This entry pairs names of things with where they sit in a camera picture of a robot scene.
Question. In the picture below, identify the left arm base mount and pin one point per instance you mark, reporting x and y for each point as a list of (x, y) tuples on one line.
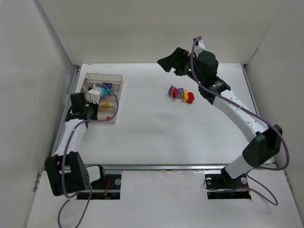
[(108, 188)]

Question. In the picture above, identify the teal square lego brick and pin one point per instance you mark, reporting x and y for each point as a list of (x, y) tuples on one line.
[(109, 92)]

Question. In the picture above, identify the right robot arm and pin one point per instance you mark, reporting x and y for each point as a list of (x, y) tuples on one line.
[(264, 140)]

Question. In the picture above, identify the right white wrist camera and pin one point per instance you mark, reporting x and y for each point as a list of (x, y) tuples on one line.
[(198, 47)]

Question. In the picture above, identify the yellow lego brick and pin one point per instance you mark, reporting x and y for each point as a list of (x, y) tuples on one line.
[(185, 96)]

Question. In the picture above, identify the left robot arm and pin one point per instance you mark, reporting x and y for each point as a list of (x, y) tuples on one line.
[(66, 170)]

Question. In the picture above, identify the yellow black striped lego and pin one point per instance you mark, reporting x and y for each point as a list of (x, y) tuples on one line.
[(106, 104)]

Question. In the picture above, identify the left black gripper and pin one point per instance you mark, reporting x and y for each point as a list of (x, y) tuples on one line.
[(90, 111)]

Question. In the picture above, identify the aluminium front rail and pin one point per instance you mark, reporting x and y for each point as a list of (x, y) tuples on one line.
[(150, 167)]

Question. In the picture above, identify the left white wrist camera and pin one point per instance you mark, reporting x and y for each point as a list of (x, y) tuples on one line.
[(94, 94)]

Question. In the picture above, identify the purple round lego brick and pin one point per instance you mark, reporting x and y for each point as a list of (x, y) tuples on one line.
[(180, 92)]

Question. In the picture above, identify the red rounded lego brick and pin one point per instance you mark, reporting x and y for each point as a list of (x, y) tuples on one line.
[(190, 98)]

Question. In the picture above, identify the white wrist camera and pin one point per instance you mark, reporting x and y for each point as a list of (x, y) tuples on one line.
[(198, 47), (94, 94)]

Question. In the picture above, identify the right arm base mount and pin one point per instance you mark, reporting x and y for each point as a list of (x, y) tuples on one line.
[(219, 187)]

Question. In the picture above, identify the purple flower lego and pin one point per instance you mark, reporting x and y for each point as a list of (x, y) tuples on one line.
[(171, 90)]

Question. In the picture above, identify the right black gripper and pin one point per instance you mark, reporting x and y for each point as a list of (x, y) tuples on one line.
[(181, 61)]

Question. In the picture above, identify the clear compartment container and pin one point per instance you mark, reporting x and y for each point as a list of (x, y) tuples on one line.
[(95, 79)]

